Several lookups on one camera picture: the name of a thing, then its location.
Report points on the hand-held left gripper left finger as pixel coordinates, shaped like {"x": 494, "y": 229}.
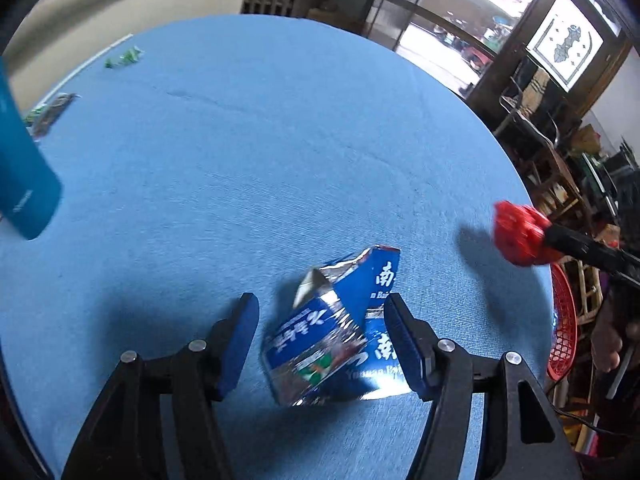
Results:
{"x": 240, "y": 345}

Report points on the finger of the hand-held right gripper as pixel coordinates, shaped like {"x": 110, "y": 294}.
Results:
{"x": 585, "y": 247}

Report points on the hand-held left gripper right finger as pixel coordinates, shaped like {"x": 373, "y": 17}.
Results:
{"x": 404, "y": 350}

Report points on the red plastic basket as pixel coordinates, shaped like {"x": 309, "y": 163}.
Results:
{"x": 565, "y": 310}

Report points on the torn blue carton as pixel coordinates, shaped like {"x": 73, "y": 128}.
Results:
{"x": 320, "y": 340}

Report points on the person's right hand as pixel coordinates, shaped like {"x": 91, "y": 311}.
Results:
{"x": 606, "y": 340}

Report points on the bamboo chair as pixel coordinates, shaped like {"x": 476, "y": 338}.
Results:
{"x": 591, "y": 285}

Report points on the wooden chair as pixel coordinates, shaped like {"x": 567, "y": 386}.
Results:
{"x": 555, "y": 180}

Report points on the framed picture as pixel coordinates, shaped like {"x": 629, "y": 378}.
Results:
{"x": 565, "y": 50}

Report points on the teal bottle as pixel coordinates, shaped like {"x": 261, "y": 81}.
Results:
{"x": 25, "y": 170}

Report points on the dark green snack packet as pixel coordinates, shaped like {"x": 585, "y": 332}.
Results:
{"x": 50, "y": 112}

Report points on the black metal rack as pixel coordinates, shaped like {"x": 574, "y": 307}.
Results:
{"x": 395, "y": 5}

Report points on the green candy wrapper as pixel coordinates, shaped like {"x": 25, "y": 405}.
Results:
{"x": 125, "y": 57}

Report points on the cream leather sofa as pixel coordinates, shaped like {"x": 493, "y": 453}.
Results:
{"x": 125, "y": 5}

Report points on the metal frame chair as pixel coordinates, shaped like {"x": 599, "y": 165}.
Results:
{"x": 530, "y": 105}

